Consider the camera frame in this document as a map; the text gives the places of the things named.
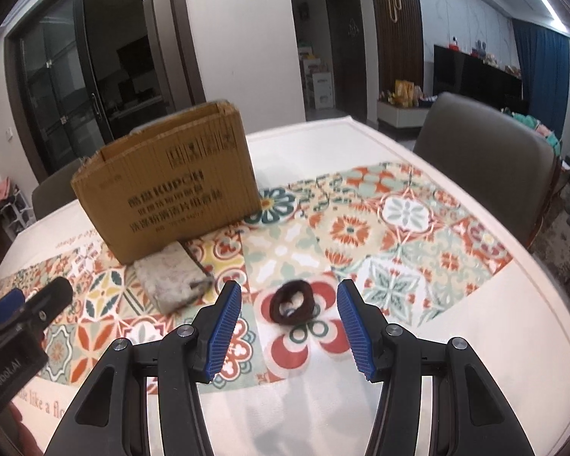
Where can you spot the colourful clothes on rack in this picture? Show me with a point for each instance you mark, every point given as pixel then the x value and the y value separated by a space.
pixel 541 130

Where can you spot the person's left hand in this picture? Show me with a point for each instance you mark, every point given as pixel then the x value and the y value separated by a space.
pixel 26 437

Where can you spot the grey white cloth pad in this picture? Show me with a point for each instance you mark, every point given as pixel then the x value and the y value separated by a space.
pixel 166 275

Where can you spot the dark slatted wall cabinet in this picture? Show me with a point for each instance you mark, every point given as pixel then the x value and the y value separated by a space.
pixel 384 57

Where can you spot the grey leather dining chair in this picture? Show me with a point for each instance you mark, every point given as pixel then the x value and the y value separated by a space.
pixel 52 194
pixel 479 152

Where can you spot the white shoe rack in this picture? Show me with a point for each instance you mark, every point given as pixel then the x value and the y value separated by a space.
pixel 14 216

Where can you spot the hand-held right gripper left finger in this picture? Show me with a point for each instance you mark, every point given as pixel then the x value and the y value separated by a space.
pixel 223 327

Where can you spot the white carton box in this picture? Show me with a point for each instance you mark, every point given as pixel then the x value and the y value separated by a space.
pixel 323 91

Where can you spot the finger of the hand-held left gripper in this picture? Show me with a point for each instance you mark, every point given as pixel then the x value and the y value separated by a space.
pixel 50 299
pixel 2 306

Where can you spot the brown cardboard box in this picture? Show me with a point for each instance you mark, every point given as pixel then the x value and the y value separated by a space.
pixel 171 190

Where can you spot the plush rabbit toy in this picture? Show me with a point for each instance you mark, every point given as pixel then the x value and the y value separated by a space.
pixel 479 47

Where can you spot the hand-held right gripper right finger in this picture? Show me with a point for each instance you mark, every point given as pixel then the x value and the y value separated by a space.
pixel 356 327

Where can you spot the dark framed sliding glass door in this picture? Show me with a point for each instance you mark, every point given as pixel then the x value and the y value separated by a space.
pixel 52 80

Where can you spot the dark wooden door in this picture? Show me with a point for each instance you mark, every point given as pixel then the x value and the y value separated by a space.
pixel 346 57

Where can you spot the blue curtain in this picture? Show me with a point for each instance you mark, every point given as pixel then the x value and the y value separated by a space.
pixel 541 71

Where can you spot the dark brown scrunchie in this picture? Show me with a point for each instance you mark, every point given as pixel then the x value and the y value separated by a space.
pixel 276 308

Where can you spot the yellow gift boxes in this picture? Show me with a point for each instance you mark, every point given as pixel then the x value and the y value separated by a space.
pixel 403 92

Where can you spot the white television cabinet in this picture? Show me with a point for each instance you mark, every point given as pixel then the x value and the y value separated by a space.
pixel 399 115

